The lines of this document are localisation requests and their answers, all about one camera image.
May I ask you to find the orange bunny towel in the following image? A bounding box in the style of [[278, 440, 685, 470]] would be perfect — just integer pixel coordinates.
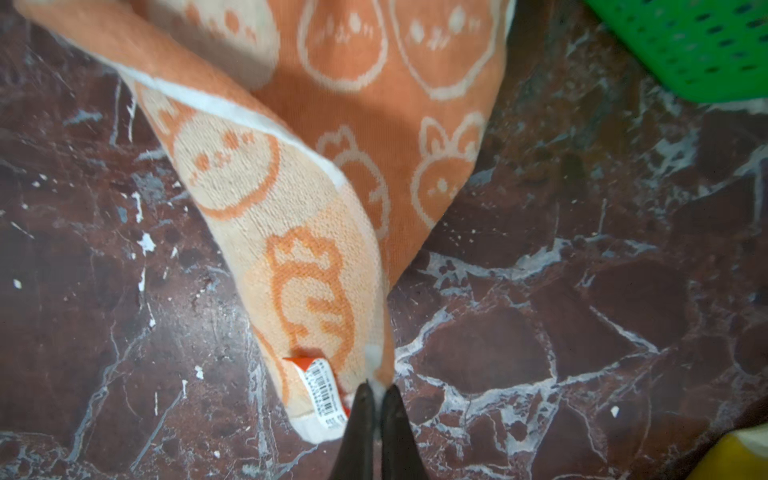
[[17, 1, 515, 444]]

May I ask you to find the green plastic basket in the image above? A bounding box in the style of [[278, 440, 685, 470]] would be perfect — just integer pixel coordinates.
[[587, 0, 767, 103]]

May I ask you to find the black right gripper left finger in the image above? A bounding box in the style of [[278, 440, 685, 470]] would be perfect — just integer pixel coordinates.
[[328, 383, 376, 480]]

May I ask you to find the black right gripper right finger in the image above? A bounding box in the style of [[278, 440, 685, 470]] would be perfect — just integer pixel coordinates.
[[380, 385, 429, 480]]

